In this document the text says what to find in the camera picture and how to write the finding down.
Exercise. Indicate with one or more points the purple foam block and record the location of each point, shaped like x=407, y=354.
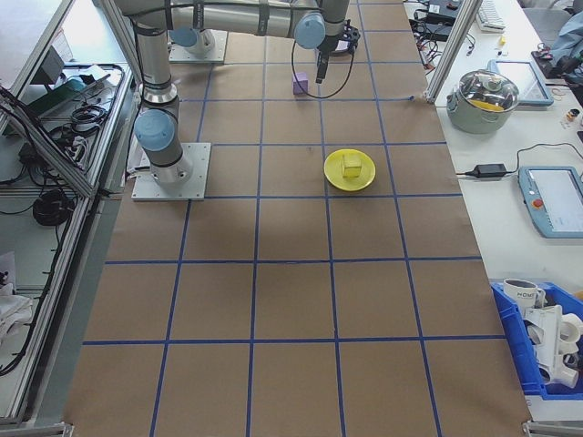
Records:
x=300, y=85

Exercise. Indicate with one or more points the yellow foam block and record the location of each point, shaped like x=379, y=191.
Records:
x=351, y=166

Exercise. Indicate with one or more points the yellow plate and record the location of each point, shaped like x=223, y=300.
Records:
x=334, y=175

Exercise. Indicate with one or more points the plain black electronics box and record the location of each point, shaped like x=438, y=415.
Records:
x=437, y=32

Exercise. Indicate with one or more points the black box with white label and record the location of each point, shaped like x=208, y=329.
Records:
x=439, y=16

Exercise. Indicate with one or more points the glass pot lid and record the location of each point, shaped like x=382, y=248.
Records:
x=478, y=86

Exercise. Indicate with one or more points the grey cooking pot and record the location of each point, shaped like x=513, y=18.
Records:
x=473, y=120

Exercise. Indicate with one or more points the white keyboard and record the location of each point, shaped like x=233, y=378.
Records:
x=491, y=13

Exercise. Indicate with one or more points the black power adapter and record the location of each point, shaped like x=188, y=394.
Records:
x=489, y=170

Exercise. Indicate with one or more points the grey blue teach pendant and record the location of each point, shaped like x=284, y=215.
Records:
x=528, y=82
x=555, y=200

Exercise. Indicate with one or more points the green board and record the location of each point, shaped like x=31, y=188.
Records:
x=59, y=93

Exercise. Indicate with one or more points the grey box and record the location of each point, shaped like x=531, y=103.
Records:
x=50, y=66

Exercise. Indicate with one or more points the white mug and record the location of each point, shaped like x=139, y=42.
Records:
x=519, y=296

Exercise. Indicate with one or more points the blue plastic bin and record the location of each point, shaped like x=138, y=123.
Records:
x=514, y=346

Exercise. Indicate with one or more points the white plastic pipe fitting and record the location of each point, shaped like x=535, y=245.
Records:
x=553, y=337

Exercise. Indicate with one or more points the white cloth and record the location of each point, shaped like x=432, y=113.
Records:
x=11, y=314

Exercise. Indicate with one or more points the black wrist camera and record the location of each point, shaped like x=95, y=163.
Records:
x=350, y=34

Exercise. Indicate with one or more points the white square base plate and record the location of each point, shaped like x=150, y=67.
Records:
x=221, y=50
x=200, y=182

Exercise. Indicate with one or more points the aluminium profile post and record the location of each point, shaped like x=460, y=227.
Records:
x=449, y=54

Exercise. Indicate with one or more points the V-shaped metal bar frame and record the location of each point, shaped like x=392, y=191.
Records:
x=70, y=248

